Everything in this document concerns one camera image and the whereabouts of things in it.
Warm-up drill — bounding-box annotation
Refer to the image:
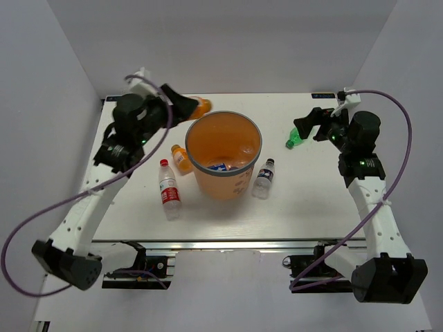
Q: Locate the clear bottle blue label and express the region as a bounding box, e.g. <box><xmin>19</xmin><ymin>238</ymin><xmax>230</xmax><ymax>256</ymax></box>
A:
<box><xmin>233</xmin><ymin>145</ymin><xmax>257</xmax><ymax>167</ymax></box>

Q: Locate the orange juice bottle wide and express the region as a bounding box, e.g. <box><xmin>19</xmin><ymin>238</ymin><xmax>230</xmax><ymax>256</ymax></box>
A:
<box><xmin>189</xmin><ymin>96</ymin><xmax>213</xmax><ymax>120</ymax></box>

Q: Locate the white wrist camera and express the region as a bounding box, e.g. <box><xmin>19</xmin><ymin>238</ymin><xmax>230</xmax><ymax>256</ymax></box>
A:
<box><xmin>331</xmin><ymin>87</ymin><xmax>361</xmax><ymax>117</ymax></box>
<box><xmin>125</xmin><ymin>66</ymin><xmax>153</xmax><ymax>97</ymax></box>

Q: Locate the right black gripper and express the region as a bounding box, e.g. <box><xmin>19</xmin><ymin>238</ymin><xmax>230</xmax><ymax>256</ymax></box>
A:
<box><xmin>293</xmin><ymin>104</ymin><xmax>353</xmax><ymax>153</ymax></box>

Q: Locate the orange plastic bin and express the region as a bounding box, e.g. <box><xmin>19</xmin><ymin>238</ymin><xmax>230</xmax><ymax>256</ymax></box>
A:
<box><xmin>185</xmin><ymin>111</ymin><xmax>262</xmax><ymax>200</ymax></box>

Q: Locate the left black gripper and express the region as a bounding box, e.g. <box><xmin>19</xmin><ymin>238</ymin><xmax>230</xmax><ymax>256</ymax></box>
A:
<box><xmin>136</xmin><ymin>83</ymin><xmax>198</xmax><ymax>144</ymax></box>

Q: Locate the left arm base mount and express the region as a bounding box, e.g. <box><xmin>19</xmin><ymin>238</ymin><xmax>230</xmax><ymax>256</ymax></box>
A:
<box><xmin>91</xmin><ymin>241</ymin><xmax>175</xmax><ymax>290</ymax></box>

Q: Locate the clear bottle black cap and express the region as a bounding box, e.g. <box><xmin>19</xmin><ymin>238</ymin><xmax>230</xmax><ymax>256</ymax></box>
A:
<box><xmin>252</xmin><ymin>158</ymin><xmax>275</xmax><ymax>200</ymax></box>

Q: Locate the blue table sticker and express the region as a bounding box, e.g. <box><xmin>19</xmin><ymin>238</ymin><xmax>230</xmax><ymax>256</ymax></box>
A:
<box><xmin>105</xmin><ymin>95</ymin><xmax>120</xmax><ymax>102</ymax></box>
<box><xmin>311</xmin><ymin>93</ymin><xmax>336</xmax><ymax>99</ymax></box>

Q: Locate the green plastic bottle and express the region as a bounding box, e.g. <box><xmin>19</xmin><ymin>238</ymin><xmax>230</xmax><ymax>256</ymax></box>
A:
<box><xmin>285</xmin><ymin>127</ymin><xmax>307</xmax><ymax>149</ymax></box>

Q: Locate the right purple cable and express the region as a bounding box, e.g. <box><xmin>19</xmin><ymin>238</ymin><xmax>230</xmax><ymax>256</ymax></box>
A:
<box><xmin>289</xmin><ymin>89</ymin><xmax>414</xmax><ymax>291</ymax></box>

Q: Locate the left blue table sticker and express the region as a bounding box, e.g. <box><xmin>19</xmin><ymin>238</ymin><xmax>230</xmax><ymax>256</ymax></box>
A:
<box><xmin>105</xmin><ymin>95</ymin><xmax>120</xmax><ymax>102</ymax></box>

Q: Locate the clear bottle red label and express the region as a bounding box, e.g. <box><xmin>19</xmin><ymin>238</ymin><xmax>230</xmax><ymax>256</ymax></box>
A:
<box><xmin>159</xmin><ymin>159</ymin><xmax>182</xmax><ymax>221</ymax></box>

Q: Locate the small orange juice bottle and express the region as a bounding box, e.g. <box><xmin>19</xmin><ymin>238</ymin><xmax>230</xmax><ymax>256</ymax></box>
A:
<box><xmin>171</xmin><ymin>145</ymin><xmax>192</xmax><ymax>174</ymax></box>

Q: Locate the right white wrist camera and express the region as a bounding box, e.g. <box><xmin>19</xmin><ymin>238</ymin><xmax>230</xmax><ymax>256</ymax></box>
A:
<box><xmin>331</xmin><ymin>87</ymin><xmax>361</xmax><ymax>117</ymax></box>

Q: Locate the aluminium table rail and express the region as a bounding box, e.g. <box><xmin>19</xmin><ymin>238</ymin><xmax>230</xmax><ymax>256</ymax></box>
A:
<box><xmin>91</xmin><ymin>238</ymin><xmax>371</xmax><ymax>252</ymax></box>

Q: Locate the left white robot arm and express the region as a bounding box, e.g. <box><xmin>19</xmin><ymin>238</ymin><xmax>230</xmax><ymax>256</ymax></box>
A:
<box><xmin>32</xmin><ymin>84</ymin><xmax>199</xmax><ymax>291</ymax></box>

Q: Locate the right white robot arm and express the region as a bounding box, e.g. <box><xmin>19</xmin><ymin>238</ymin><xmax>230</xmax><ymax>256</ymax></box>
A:
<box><xmin>294</xmin><ymin>107</ymin><xmax>428</xmax><ymax>304</ymax></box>

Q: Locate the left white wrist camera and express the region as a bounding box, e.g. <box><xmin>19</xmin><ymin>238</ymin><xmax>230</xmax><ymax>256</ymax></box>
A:
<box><xmin>125</xmin><ymin>66</ymin><xmax>153</xmax><ymax>97</ymax></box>

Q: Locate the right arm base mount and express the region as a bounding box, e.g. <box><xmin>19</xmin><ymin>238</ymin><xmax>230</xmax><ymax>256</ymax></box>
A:
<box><xmin>282</xmin><ymin>241</ymin><xmax>352</xmax><ymax>294</ymax></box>

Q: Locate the right blue table sticker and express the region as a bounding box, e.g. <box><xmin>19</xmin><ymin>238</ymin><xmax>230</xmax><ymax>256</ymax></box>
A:
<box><xmin>311</xmin><ymin>93</ymin><xmax>336</xmax><ymax>99</ymax></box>

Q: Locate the crushed bottle inside bin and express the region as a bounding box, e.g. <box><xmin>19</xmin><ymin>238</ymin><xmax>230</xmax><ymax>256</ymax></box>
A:
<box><xmin>206</xmin><ymin>157</ymin><xmax>243</xmax><ymax>172</ymax></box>

